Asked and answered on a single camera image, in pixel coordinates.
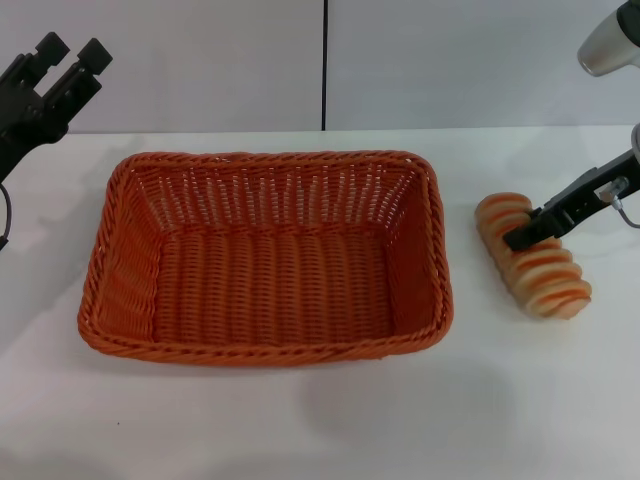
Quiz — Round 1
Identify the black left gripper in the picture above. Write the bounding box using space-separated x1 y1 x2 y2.
0 31 114 182

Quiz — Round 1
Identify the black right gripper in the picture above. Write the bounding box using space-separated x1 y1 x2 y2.
502 148 640 252

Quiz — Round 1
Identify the orange striped bread roll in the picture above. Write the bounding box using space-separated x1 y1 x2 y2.
473 190 593 320

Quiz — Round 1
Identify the orange woven wicker basket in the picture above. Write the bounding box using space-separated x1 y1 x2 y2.
77 148 455 367

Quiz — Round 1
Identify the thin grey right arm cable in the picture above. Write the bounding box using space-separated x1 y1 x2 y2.
597 176 640 227

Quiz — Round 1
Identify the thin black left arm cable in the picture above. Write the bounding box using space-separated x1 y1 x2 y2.
0 183 14 252

